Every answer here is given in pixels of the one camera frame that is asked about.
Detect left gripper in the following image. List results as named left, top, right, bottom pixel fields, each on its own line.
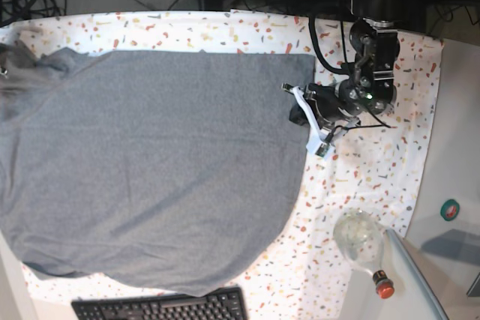
left=289, top=82, right=362, bottom=127

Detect grey t-shirt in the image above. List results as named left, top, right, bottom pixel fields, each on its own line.
left=1, top=45, right=315, bottom=296

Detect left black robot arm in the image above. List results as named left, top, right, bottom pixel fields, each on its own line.
left=303, top=0, right=407, bottom=129

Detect clear plastic bottle red cap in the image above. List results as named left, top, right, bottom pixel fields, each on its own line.
left=333, top=209, right=395, bottom=300

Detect green tape roll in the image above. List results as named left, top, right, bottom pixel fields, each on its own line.
left=440, top=199, right=461, bottom=222

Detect black computer keyboard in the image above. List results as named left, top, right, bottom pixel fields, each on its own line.
left=71, top=287, right=248, bottom=320

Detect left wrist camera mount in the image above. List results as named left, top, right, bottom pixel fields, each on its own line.
left=280, top=82, right=362, bottom=157

